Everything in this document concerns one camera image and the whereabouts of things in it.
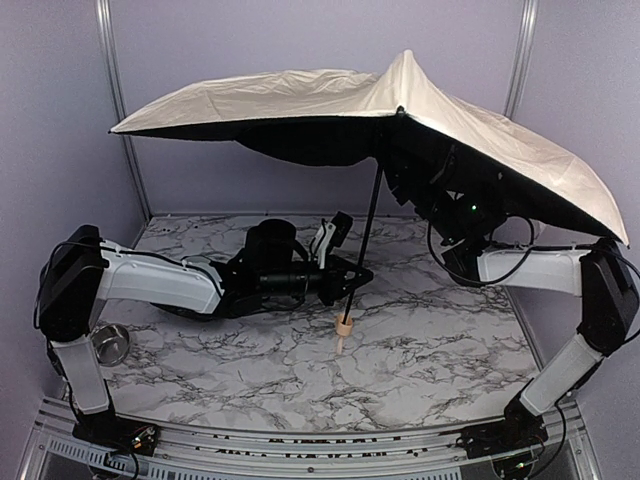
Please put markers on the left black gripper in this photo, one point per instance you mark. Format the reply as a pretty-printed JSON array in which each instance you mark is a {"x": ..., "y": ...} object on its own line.
[{"x": 327, "y": 279}]

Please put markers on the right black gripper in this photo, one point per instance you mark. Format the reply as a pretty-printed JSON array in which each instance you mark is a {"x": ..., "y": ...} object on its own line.
[{"x": 405, "y": 181}]

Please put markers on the beige and black folding umbrella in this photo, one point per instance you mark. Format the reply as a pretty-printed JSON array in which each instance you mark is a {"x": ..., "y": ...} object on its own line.
[{"x": 341, "y": 117}]

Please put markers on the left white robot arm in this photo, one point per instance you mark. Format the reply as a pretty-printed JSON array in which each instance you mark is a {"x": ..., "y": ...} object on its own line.
[{"x": 272, "y": 266}]

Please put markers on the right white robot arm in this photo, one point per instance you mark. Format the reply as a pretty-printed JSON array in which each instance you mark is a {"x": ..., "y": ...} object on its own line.
[{"x": 465, "y": 201}]

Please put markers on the clear glass cup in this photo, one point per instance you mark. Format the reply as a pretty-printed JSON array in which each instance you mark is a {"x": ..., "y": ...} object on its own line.
[{"x": 112, "y": 344}]

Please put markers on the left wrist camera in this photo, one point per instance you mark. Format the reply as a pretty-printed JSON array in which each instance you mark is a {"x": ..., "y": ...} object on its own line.
[{"x": 330, "y": 235}]

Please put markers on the right aluminium corner post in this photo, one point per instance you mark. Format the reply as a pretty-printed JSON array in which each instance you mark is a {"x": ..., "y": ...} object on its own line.
[{"x": 522, "y": 57}]

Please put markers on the aluminium corner post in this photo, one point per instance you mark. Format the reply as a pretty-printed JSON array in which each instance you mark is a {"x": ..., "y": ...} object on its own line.
[
  {"x": 108, "y": 46},
  {"x": 522, "y": 57}
]

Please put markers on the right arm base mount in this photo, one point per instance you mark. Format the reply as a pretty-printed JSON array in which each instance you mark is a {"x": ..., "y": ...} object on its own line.
[{"x": 517, "y": 430}]

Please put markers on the aluminium front rail frame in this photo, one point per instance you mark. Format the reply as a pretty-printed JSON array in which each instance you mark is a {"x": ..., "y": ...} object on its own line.
[{"x": 463, "y": 450}]

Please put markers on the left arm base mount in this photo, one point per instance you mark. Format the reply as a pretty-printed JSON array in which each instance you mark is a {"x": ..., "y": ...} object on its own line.
[{"x": 110, "y": 430}]

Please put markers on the left aluminium corner post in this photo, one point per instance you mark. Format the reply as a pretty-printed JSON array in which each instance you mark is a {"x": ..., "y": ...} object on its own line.
[{"x": 108, "y": 46}]

